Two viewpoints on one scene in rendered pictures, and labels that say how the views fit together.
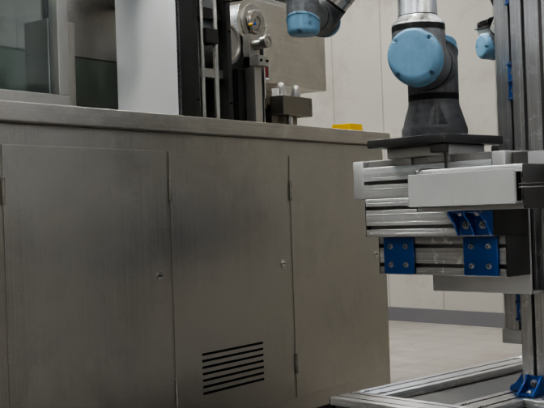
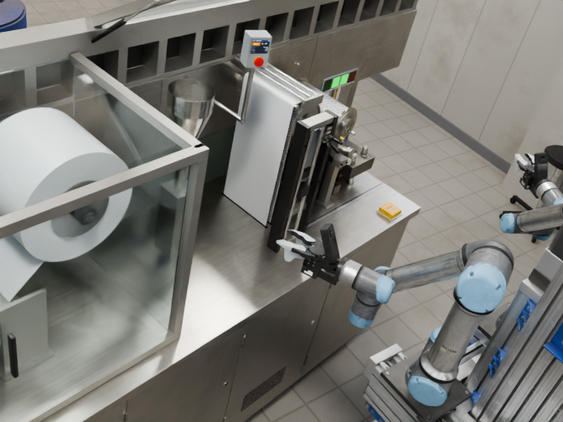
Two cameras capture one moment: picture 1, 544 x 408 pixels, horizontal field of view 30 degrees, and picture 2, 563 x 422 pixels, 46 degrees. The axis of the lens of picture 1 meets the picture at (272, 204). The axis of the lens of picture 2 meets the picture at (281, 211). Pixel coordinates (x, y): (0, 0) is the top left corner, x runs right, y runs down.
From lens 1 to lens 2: 2.05 m
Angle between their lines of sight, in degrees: 38
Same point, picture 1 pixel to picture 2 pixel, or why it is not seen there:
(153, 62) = (257, 172)
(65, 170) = (171, 381)
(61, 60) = (178, 316)
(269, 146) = not seen: hidden behind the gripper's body
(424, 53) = (433, 398)
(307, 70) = (388, 59)
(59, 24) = (180, 299)
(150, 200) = (227, 355)
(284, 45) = (375, 48)
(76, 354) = not seen: outside the picture
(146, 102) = (246, 191)
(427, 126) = not seen: hidden behind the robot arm
